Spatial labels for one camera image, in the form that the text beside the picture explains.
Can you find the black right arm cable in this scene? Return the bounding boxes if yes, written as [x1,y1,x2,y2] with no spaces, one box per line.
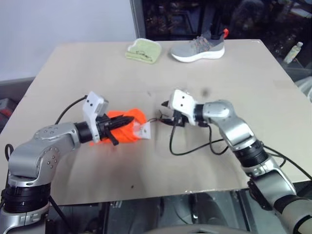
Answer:
[169,116,312,181]

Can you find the grey metal post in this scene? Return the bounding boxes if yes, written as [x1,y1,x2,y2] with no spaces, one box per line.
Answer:
[129,0,147,41]

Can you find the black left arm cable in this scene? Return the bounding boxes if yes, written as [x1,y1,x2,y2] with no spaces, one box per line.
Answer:
[54,95,89,124]

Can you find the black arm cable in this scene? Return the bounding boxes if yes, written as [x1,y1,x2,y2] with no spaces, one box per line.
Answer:
[54,95,89,124]
[169,116,312,181]

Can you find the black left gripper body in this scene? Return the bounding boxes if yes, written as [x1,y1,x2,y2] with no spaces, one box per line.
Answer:
[96,114,116,140]

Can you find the red and black box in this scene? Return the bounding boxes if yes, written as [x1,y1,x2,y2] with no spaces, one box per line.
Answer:
[0,97,19,118]

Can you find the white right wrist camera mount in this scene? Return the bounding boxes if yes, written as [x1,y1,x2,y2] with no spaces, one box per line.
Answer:
[168,89,198,127]

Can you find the grey sneaker with white sole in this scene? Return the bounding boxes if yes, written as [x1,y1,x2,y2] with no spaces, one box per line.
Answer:
[170,28,229,63]

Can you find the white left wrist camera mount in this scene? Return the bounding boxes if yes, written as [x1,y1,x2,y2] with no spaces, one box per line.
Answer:
[82,91,111,143]

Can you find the black pouch drawstring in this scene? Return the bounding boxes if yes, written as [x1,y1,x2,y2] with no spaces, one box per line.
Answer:
[145,110,174,124]

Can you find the clear plastic bottle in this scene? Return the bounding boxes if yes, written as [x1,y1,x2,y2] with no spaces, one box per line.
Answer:
[283,41,304,65]

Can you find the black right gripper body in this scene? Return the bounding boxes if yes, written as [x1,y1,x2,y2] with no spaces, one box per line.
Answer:
[171,110,192,128]

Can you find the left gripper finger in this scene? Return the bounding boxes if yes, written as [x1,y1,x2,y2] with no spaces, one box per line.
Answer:
[108,116,135,128]
[105,130,119,147]

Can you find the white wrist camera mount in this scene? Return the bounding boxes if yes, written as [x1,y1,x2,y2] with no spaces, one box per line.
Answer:
[168,89,198,127]
[82,91,111,143]

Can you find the orange fabric pouch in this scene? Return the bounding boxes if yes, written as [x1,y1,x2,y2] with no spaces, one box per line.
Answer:
[88,108,148,147]

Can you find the folded green towel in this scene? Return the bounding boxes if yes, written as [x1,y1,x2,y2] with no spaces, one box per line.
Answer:
[125,38,162,65]

